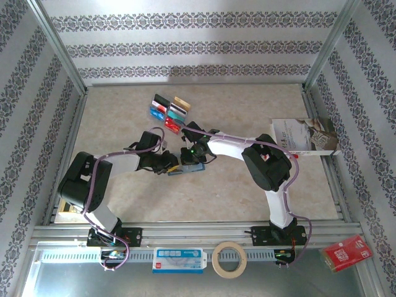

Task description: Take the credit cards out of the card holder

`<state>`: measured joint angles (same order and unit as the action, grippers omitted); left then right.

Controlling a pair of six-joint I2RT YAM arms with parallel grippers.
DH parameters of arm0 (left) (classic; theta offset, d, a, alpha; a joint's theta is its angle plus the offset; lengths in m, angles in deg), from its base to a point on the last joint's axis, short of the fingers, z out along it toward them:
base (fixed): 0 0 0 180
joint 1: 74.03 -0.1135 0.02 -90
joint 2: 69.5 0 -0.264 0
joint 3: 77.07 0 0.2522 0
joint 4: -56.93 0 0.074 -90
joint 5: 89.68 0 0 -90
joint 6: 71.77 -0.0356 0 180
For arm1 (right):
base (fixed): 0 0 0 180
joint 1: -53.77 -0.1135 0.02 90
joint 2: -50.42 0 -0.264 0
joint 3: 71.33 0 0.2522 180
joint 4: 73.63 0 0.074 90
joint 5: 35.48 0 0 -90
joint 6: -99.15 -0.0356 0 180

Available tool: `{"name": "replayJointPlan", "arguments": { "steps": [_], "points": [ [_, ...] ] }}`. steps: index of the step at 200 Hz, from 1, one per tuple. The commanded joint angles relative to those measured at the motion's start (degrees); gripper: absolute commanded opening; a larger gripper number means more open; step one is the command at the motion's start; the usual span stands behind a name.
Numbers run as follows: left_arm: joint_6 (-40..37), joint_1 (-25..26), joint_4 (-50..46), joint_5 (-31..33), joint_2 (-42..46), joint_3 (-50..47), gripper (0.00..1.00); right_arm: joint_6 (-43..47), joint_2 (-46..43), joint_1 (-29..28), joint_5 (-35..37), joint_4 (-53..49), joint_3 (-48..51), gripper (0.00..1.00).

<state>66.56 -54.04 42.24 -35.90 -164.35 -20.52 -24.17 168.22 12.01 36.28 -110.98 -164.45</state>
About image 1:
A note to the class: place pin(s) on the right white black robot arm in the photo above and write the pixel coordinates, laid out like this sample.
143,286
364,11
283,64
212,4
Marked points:
269,164

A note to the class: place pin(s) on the red cardboard box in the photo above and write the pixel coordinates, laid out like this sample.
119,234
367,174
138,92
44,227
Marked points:
346,253

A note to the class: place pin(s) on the black card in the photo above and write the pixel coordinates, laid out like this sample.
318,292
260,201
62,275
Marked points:
161,100

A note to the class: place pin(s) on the teal card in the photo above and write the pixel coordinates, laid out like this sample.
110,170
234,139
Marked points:
176,116

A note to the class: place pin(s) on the aluminium rear rail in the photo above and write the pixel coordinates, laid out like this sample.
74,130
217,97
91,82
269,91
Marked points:
195,84

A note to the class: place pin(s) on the gold card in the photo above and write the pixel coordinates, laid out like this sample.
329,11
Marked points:
182,102

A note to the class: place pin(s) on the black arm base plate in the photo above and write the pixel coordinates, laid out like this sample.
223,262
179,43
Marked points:
134,236
260,236

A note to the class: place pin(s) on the aluminium side rail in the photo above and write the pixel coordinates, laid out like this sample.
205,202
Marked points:
309,103
74,123

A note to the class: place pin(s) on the blue white flat pack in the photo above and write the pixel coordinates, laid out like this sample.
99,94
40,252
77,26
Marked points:
179,261

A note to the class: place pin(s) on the teal leather card holder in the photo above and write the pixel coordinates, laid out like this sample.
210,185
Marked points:
191,169

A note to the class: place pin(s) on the aluminium corner post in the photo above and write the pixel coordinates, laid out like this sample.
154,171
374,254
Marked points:
60,49
328,46

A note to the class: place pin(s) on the blue card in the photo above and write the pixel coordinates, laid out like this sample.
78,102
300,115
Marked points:
157,113

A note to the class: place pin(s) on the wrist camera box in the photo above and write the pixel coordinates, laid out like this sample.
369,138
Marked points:
185,142
164,146

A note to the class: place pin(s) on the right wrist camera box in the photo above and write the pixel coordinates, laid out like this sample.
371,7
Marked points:
185,142

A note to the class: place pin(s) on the small electronics board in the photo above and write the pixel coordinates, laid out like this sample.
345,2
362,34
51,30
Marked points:
113,254
283,254

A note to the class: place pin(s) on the red and white card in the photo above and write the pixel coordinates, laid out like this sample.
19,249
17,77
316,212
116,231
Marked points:
159,106

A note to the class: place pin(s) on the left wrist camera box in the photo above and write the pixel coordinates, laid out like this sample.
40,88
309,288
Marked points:
164,146

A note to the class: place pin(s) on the clear acrylic card stand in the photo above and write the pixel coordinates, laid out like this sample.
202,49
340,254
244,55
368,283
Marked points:
167,108

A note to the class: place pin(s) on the beige masking tape roll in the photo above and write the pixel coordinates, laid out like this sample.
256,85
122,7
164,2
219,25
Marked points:
229,244

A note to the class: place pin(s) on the white cover book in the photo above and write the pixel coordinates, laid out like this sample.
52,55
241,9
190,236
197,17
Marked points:
309,136

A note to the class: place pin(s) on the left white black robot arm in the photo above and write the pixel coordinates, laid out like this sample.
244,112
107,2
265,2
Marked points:
80,185

